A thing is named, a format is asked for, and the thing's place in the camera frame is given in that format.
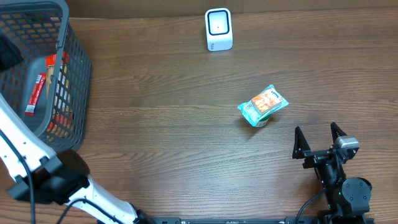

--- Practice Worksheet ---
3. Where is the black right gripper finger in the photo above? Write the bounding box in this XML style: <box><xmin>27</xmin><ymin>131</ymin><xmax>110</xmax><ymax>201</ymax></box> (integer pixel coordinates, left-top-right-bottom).
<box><xmin>292</xmin><ymin>126</ymin><xmax>311</xmax><ymax>159</ymax></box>
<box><xmin>330</xmin><ymin>122</ymin><xmax>346</xmax><ymax>144</ymax></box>

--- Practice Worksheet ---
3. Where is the orange long noodle package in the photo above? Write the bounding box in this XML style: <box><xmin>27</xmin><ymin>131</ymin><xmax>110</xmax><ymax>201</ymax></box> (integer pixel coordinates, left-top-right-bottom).
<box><xmin>45</xmin><ymin>52</ymin><xmax>73</xmax><ymax>138</ymax></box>

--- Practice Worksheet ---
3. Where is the orange tissue pack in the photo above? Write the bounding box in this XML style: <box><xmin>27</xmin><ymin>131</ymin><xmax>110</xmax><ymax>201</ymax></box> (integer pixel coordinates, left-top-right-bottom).
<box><xmin>251</xmin><ymin>87</ymin><xmax>283</xmax><ymax>114</ymax></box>

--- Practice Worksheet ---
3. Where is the red snack stick packet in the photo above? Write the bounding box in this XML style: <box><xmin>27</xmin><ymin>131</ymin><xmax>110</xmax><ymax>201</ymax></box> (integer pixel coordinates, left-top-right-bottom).
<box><xmin>24</xmin><ymin>73</ymin><xmax>46</xmax><ymax>116</ymax></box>

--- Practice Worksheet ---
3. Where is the green lid white jar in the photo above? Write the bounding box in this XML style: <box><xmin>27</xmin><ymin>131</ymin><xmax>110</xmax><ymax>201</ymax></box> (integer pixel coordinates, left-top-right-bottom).
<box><xmin>256</xmin><ymin>115</ymin><xmax>271</xmax><ymax>128</ymax></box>

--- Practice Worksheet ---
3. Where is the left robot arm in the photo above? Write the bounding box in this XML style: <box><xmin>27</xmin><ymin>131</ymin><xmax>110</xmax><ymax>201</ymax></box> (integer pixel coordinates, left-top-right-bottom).
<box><xmin>1</xmin><ymin>98</ymin><xmax>154</xmax><ymax>223</ymax></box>

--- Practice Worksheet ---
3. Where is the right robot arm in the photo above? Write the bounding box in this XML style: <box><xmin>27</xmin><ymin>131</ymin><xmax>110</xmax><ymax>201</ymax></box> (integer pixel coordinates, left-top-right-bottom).
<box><xmin>292</xmin><ymin>122</ymin><xmax>374</xmax><ymax>223</ymax></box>

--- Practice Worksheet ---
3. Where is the white barcode scanner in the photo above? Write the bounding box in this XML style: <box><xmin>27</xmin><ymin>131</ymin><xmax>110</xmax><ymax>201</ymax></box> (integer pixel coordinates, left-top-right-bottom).
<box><xmin>205</xmin><ymin>7</ymin><xmax>233</xmax><ymax>52</ymax></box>

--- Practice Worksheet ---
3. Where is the grey plastic mesh basket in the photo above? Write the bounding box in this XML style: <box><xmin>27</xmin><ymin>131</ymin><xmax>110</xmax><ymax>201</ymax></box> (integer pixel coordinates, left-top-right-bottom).
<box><xmin>1</xmin><ymin>1</ymin><xmax>91</xmax><ymax>151</ymax></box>

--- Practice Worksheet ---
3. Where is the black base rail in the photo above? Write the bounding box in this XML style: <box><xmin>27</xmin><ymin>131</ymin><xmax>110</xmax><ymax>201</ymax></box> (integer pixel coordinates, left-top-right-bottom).
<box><xmin>152</xmin><ymin>217</ymin><xmax>375</xmax><ymax>224</ymax></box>

